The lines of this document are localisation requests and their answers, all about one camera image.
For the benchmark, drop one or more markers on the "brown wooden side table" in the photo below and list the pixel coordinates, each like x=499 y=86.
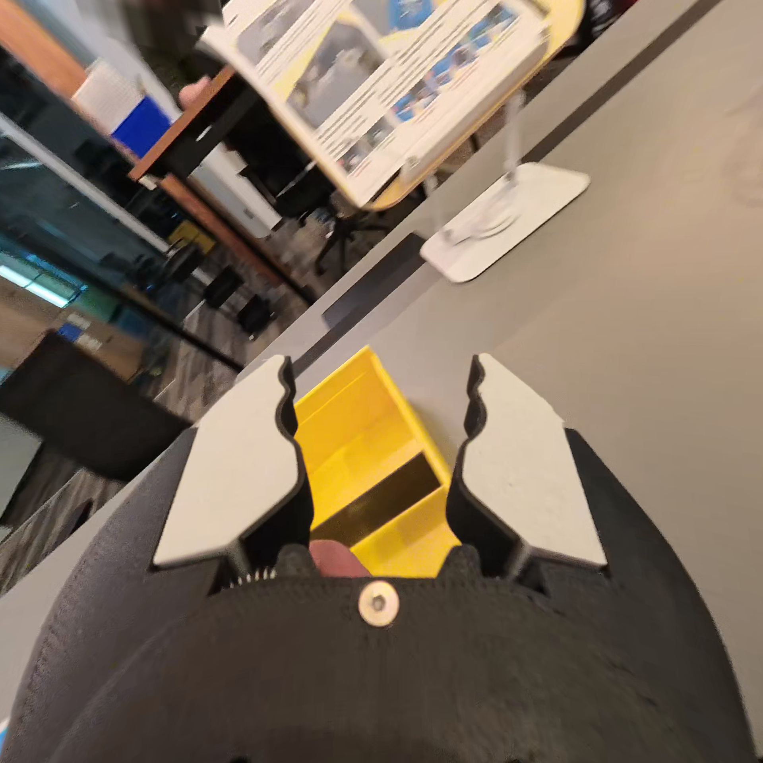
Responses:
x=182 y=125

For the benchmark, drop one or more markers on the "printed instruction sheet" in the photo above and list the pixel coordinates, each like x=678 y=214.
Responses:
x=357 y=77

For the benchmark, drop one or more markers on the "person's left hand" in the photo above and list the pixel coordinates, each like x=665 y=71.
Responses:
x=337 y=560

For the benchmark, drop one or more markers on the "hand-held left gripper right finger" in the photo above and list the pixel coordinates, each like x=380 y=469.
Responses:
x=524 y=477

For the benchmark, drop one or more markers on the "white and blue box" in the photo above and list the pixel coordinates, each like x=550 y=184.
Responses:
x=146 y=125

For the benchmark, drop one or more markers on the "black office chair backrest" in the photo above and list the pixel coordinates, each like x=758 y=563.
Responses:
x=77 y=405

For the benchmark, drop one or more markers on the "cardboard box with blue label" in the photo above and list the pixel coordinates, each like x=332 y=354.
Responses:
x=101 y=351

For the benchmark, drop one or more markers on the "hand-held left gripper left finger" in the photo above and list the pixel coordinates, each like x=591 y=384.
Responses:
x=232 y=471

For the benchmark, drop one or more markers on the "large yellow plastic bin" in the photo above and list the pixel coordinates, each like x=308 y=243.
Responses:
x=369 y=441

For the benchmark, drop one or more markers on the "white metal document stand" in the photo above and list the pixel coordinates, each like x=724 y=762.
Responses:
x=524 y=208

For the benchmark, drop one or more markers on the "white storage cabinet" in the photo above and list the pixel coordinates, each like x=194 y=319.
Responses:
x=238 y=191

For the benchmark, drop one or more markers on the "black office chair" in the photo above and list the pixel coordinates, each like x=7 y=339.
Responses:
x=351 y=232

